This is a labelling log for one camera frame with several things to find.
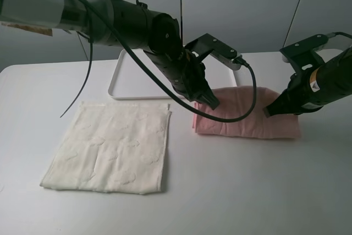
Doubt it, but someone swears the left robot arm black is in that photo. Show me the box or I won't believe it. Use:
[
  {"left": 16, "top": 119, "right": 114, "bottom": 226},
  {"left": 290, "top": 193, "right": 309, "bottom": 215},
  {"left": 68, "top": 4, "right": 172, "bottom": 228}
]
[{"left": 1, "top": 0, "right": 219, "bottom": 108}]

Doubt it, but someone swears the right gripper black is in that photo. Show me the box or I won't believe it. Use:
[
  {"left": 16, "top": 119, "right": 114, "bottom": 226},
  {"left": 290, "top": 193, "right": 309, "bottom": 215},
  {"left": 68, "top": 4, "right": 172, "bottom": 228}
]
[{"left": 263, "top": 50, "right": 351, "bottom": 117}]

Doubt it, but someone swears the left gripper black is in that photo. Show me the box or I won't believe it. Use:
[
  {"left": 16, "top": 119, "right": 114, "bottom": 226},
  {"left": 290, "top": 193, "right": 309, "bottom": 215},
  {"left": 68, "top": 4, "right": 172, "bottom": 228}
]
[{"left": 144, "top": 45, "right": 219, "bottom": 110}]

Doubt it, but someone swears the cream white towel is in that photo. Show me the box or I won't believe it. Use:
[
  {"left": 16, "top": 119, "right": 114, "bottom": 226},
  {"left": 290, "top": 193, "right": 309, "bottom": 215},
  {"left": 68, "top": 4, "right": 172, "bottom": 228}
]
[{"left": 40, "top": 101, "right": 171, "bottom": 194}]

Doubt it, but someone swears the white rectangular plastic tray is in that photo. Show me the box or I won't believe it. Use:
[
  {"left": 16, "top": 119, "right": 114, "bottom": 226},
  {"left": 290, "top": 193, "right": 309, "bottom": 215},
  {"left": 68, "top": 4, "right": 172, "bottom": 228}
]
[{"left": 108, "top": 50, "right": 237, "bottom": 100}]

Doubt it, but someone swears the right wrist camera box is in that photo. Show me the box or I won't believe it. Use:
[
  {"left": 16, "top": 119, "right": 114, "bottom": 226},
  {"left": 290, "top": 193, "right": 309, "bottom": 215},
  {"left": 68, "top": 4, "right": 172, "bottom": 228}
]
[{"left": 279, "top": 31, "right": 347, "bottom": 70}]

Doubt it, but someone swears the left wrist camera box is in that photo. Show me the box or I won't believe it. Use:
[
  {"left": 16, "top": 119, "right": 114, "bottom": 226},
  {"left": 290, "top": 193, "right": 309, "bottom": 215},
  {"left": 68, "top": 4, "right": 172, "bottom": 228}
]
[{"left": 185, "top": 34, "right": 249, "bottom": 71}]

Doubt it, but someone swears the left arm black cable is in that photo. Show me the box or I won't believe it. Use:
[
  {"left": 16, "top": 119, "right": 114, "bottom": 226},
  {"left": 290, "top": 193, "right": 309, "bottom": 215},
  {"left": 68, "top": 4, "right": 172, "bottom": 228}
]
[{"left": 60, "top": 0, "right": 259, "bottom": 123}]

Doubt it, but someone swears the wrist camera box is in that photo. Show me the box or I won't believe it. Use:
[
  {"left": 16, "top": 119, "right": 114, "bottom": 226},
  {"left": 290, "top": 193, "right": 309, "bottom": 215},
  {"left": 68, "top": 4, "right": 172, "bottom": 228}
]
[
  {"left": 185, "top": 34, "right": 249, "bottom": 71},
  {"left": 279, "top": 31, "right": 347, "bottom": 70}
]

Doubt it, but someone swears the pink towel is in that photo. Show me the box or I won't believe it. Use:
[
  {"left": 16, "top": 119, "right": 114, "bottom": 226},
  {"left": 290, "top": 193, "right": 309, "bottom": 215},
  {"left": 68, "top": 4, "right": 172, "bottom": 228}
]
[{"left": 192, "top": 86, "right": 301, "bottom": 139}]

